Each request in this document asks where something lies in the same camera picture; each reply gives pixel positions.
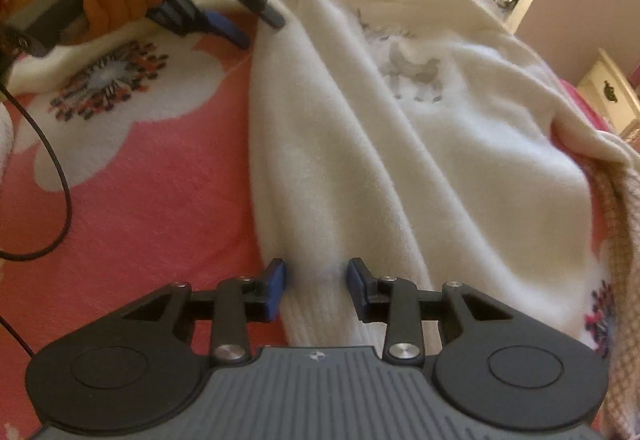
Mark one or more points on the red floral blanket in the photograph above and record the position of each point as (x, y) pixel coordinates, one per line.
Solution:
(150, 195)

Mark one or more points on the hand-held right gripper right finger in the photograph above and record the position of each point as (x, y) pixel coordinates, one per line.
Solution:
(356, 290)

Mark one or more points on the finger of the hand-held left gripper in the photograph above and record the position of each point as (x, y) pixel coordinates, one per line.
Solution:
(267, 12)
(225, 27)

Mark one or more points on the cream nightstand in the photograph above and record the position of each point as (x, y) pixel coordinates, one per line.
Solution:
(610, 95)

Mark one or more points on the pink checked cloth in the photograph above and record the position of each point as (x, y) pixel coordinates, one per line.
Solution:
(625, 320)

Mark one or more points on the white fleece sweater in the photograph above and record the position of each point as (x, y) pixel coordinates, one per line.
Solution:
(400, 170)

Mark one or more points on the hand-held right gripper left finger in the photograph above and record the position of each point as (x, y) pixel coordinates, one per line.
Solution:
(275, 290)

